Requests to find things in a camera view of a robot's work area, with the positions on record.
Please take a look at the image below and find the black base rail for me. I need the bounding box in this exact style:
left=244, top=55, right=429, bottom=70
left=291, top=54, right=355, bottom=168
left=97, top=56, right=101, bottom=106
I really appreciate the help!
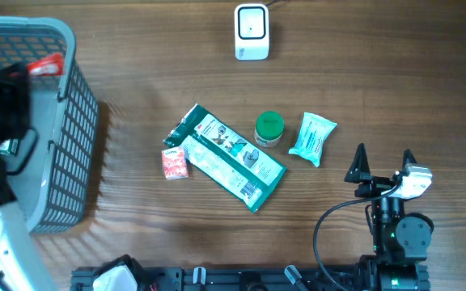
left=70, top=267, right=340, bottom=291

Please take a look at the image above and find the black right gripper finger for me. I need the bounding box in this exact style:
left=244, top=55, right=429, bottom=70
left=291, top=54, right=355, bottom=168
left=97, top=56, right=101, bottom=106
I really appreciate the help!
left=402, top=149, right=417, bottom=172
left=344, top=143, right=371, bottom=183

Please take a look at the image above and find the mint toilet wipes pack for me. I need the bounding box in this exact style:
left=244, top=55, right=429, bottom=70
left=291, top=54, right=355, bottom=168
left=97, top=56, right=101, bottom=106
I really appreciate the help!
left=288, top=112, right=337, bottom=167

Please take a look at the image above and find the green white wipes packet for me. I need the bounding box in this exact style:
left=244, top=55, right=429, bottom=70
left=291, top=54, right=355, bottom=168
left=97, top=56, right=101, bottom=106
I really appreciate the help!
left=163, top=103, right=286, bottom=213

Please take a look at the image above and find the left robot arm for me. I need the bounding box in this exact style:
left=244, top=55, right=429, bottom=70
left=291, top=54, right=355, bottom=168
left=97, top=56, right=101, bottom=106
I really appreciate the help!
left=0, top=63, right=57, bottom=290

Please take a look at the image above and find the red tissue pack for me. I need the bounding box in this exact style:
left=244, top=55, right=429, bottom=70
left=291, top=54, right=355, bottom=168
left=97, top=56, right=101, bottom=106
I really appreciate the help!
left=162, top=146, right=189, bottom=180

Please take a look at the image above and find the grey plastic laundry basket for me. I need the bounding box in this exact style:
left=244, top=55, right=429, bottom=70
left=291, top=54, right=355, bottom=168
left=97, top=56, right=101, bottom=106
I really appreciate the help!
left=0, top=16, right=99, bottom=233

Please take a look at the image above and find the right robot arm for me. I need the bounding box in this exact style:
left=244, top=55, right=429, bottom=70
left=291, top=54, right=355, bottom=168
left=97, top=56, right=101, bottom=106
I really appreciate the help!
left=345, top=143, right=434, bottom=290

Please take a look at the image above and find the white barcode scanner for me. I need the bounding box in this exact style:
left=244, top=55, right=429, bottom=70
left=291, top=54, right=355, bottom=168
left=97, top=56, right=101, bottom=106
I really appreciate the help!
left=234, top=3, right=270, bottom=61

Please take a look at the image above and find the black right camera cable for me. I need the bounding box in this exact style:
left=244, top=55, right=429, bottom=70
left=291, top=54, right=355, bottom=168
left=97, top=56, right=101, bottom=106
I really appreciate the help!
left=312, top=183, right=404, bottom=291

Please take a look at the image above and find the small black white box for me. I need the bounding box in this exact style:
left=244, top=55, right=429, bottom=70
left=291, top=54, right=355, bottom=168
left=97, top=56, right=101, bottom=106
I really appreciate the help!
left=0, top=139, right=19, bottom=156

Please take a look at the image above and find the red coffee stick sachet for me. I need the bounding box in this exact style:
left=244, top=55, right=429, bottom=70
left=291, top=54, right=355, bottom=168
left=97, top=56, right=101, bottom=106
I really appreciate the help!
left=27, top=53, right=64, bottom=76

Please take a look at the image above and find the green lid jar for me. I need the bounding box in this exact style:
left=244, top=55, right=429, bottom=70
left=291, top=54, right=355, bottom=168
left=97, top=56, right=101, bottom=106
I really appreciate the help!
left=254, top=111, right=285, bottom=147

